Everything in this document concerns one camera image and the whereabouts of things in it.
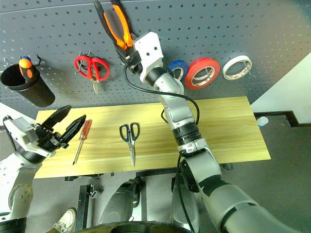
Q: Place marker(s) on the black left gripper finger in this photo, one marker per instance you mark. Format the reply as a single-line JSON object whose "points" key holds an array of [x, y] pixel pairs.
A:
{"points": [[74, 128], [57, 116]]}

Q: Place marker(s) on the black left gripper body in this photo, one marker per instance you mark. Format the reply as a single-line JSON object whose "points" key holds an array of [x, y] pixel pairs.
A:
{"points": [[48, 140]]}

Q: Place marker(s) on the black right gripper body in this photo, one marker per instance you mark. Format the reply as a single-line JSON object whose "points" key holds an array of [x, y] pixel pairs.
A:
{"points": [[134, 61]]}

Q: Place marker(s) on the orange and black pliers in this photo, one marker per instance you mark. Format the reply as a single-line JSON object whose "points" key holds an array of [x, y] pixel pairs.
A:
{"points": [[122, 29]]}

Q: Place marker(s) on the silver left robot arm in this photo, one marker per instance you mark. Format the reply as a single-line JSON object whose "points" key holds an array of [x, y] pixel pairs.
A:
{"points": [[20, 189]]}

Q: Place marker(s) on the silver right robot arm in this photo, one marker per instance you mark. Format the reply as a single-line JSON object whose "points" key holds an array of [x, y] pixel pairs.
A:
{"points": [[182, 116]]}

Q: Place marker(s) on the silver pegboard hook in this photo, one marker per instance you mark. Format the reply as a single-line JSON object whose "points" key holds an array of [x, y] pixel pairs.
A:
{"points": [[83, 61]]}

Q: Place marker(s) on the blue tape roll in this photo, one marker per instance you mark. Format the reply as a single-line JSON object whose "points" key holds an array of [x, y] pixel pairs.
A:
{"points": [[182, 66]]}

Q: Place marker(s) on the red tape roll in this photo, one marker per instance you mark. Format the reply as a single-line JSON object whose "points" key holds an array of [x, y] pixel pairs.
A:
{"points": [[192, 72]]}

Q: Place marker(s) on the black pegboard hook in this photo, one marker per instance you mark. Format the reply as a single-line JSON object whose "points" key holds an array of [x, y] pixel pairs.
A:
{"points": [[37, 60]]}

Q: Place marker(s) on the grey pegboard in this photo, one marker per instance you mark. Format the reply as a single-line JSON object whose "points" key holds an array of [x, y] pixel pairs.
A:
{"points": [[194, 29]]}

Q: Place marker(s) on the white pegboard hook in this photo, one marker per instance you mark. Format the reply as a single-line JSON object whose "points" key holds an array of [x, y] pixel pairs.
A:
{"points": [[5, 64]]}

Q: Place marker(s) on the white tape roll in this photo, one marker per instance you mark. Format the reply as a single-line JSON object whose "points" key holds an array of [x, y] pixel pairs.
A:
{"points": [[228, 66]]}

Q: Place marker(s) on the black cup holder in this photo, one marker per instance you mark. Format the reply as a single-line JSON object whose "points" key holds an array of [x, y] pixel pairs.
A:
{"points": [[34, 92]]}

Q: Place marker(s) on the orange and black screwdriver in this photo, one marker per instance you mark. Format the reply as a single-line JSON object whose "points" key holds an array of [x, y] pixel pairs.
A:
{"points": [[26, 69]]}

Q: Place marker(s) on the blue and black scissors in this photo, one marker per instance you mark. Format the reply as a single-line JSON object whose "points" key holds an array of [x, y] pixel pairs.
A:
{"points": [[131, 143]]}

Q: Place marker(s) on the white sneaker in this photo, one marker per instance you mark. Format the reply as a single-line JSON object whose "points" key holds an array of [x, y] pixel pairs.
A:
{"points": [[65, 219]]}

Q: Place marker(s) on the dark rounded robot leg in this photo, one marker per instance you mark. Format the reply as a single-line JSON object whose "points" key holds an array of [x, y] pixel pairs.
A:
{"points": [[182, 211], [116, 206]]}

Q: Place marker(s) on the dark round robot waist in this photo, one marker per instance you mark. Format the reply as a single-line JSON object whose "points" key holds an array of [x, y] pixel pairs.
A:
{"points": [[141, 228]]}

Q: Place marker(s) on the small white bottle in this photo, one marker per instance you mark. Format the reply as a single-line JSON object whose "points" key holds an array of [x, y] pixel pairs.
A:
{"points": [[262, 121]]}

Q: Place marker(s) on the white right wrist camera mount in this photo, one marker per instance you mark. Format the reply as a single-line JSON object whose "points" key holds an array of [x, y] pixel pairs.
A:
{"points": [[149, 48]]}

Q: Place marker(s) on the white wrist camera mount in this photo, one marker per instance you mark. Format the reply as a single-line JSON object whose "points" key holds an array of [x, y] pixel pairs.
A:
{"points": [[19, 128], [149, 48]]}

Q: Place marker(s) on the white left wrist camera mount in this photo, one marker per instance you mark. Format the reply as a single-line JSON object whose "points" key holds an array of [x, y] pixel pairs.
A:
{"points": [[19, 128]]}

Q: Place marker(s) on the black table frame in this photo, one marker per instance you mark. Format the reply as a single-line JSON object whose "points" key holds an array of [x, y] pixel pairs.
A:
{"points": [[155, 172]]}

